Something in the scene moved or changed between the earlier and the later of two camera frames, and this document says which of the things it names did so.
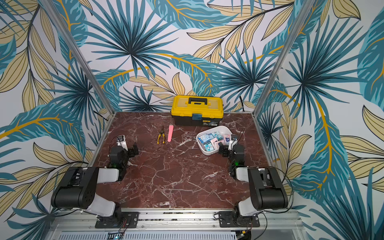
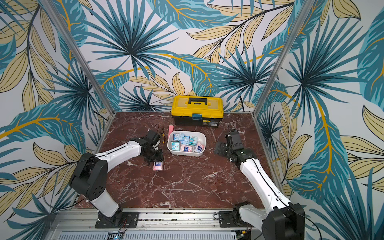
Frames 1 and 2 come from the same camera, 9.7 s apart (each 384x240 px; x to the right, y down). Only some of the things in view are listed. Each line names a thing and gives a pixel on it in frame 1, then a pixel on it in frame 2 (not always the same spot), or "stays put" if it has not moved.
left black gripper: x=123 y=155 → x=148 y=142
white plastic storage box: x=208 y=142 → x=186 y=143
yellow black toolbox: x=197 y=110 stays put
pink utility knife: x=170 y=132 stays put
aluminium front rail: x=80 y=224 stays put
